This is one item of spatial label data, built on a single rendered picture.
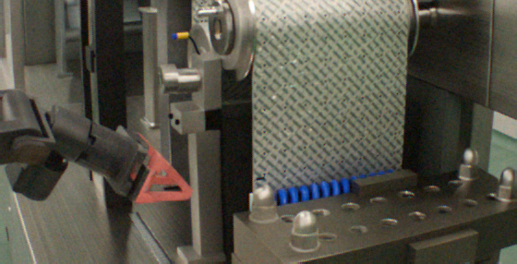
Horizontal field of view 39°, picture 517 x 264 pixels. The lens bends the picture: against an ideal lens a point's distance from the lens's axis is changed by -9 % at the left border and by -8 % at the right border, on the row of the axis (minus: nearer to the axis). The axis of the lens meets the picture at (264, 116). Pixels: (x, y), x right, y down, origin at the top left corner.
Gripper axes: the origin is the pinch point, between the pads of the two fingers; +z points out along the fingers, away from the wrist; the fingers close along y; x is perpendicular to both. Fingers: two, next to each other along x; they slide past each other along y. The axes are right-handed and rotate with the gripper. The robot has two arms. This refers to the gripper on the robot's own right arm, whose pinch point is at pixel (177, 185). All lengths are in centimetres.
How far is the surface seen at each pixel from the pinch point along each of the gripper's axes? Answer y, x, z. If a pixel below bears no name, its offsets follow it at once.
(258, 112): 0.6, 12.9, 5.1
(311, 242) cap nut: 18.1, 3.0, 9.7
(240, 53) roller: -0.4, 18.5, -0.4
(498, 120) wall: -244, 66, 285
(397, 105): 0.8, 22.6, 24.4
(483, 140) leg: -12, 26, 56
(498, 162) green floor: -211, 41, 268
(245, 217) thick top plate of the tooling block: 6.0, 0.6, 7.5
